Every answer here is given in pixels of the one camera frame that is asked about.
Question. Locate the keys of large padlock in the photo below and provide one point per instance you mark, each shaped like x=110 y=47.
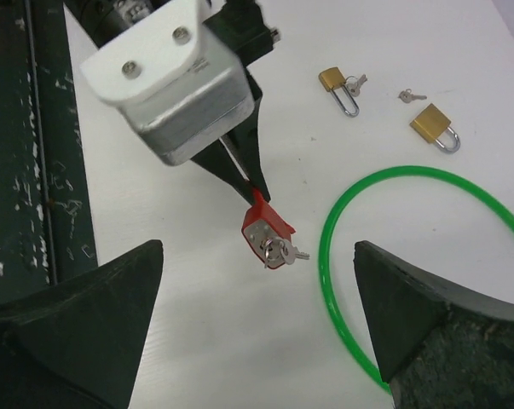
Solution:
x=407 y=96

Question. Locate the small brass padlock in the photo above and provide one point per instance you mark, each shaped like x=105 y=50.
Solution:
x=332 y=79

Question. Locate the green cable lock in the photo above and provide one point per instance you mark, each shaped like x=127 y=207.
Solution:
x=456 y=228

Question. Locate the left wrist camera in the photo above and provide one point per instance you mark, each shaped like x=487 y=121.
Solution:
x=178 y=86

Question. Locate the keys of red lock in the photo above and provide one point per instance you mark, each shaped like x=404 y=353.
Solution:
x=282 y=251

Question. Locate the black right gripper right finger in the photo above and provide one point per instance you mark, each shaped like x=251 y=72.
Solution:
x=437 y=344

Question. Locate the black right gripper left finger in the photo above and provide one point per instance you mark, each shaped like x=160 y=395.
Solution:
x=79 y=344

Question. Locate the keys of small padlock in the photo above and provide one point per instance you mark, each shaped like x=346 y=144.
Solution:
x=354 y=84

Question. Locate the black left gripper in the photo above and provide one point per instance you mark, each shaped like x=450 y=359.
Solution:
x=240 y=25

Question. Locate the large brass padlock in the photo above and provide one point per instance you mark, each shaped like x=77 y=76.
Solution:
x=431 y=124

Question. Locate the red cable lock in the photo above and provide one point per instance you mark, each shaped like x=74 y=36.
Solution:
x=262 y=228

